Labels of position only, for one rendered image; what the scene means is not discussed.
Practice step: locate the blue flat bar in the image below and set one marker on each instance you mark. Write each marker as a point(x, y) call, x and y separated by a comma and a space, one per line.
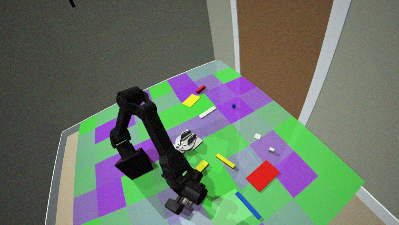
point(255, 213)

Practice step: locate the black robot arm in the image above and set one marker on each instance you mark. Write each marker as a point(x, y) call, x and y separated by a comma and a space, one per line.
point(172, 161)

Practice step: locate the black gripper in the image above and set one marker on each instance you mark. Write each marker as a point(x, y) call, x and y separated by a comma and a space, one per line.
point(176, 206)

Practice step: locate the yellow rectangular bar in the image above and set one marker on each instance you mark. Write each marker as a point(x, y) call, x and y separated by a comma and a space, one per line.
point(224, 160)

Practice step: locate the red flat plate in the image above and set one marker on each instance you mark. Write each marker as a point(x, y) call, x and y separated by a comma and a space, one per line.
point(262, 176)

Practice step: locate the yellow flat rectangular plate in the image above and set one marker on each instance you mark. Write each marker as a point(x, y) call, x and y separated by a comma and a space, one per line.
point(191, 100)

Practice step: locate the yellow rectangular block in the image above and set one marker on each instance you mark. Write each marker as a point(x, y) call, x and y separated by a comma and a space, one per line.
point(203, 164)

